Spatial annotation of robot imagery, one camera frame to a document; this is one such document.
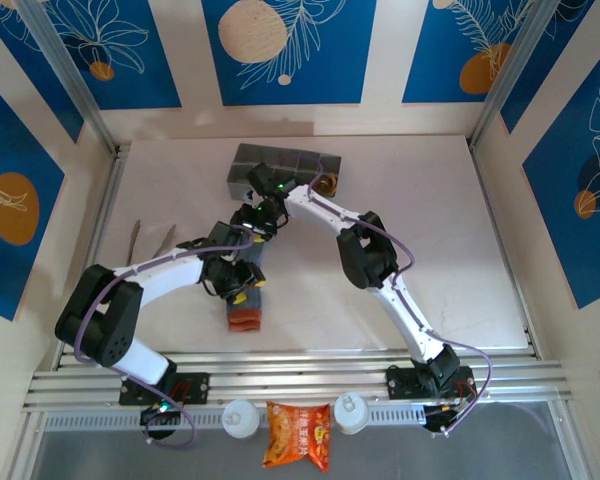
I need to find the grey divided organizer box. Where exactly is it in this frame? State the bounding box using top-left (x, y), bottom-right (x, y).
top-left (227, 143), bottom-right (343, 201)

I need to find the metal tongs red handle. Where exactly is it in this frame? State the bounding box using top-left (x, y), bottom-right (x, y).
top-left (126, 219), bottom-right (178, 264)

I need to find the aluminium side rail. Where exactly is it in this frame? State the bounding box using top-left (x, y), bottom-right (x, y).
top-left (54, 144), bottom-right (131, 371)

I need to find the white plastic bottle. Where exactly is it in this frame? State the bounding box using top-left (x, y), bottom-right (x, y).
top-left (332, 392), bottom-right (371, 435)
top-left (221, 398), bottom-right (259, 440)

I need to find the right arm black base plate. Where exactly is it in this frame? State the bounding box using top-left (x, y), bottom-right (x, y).
top-left (385, 364), bottom-right (476, 401)

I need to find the black controller board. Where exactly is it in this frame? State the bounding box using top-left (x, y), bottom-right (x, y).
top-left (422, 403), bottom-right (476, 434)
top-left (139, 403), bottom-right (181, 426)

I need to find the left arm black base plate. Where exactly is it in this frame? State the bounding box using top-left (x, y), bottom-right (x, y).
top-left (118, 372), bottom-right (211, 406)

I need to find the aluminium mounting rail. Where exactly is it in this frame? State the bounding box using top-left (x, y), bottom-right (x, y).
top-left (22, 349), bottom-right (569, 416)

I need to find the orange snack bag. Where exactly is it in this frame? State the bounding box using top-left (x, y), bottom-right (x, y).
top-left (262, 399), bottom-right (332, 474)

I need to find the grey slotted cable duct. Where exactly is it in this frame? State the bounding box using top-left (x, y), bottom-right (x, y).
top-left (42, 405), bottom-right (426, 432)

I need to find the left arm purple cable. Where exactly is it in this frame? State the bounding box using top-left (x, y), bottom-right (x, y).
top-left (72, 223), bottom-right (256, 449)

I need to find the aluminium frame post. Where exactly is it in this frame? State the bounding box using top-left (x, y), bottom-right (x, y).
top-left (468, 0), bottom-right (561, 151)
top-left (17, 0), bottom-right (121, 156)

